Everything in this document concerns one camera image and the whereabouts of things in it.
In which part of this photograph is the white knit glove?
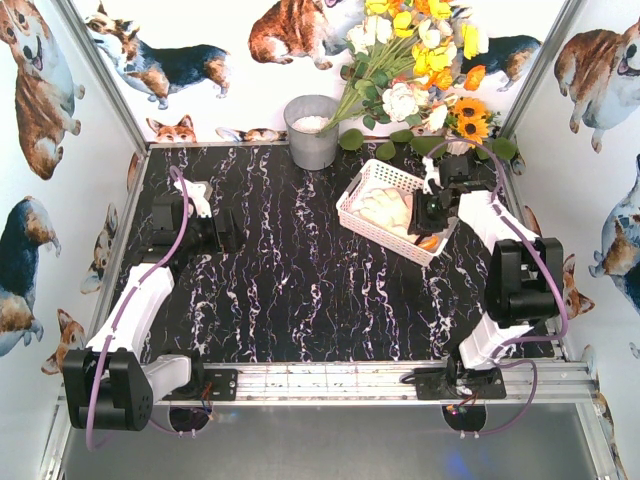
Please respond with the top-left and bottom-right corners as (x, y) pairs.
(415, 235), (440, 251)

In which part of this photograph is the cream leather glove front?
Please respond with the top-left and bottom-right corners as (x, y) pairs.
(353, 188), (417, 242)

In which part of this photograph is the white plastic storage basket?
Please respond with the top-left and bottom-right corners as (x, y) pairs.
(336, 159), (458, 266)

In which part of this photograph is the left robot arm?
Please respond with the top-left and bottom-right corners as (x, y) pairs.
(62, 194), (246, 432)

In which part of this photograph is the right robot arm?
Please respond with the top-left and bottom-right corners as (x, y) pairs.
(408, 156), (568, 370)

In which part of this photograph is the sunflower pot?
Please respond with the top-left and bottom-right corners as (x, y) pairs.
(441, 97), (500, 155)

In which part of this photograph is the artificial flower bouquet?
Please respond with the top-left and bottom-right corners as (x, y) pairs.
(327, 1), (489, 131)

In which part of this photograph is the grey metal bucket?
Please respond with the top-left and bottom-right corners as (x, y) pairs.
(283, 95), (339, 171)

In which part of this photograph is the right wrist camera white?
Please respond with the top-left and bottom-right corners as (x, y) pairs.
(422, 157), (442, 195)

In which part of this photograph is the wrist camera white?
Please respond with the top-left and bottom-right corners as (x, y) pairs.
(184, 180), (213, 218)
(422, 157), (442, 195)

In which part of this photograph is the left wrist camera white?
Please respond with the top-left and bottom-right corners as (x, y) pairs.
(184, 180), (213, 218)

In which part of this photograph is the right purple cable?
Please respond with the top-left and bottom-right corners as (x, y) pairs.
(424, 138), (570, 436)

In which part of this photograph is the purple cable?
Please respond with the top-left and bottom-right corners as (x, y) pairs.
(85, 165), (194, 452)
(424, 138), (570, 436)

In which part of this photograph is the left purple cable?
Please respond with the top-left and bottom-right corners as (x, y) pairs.
(85, 165), (194, 452)

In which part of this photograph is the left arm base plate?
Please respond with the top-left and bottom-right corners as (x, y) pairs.
(184, 368), (239, 402)

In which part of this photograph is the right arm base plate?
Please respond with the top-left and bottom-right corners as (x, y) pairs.
(414, 368), (507, 400)

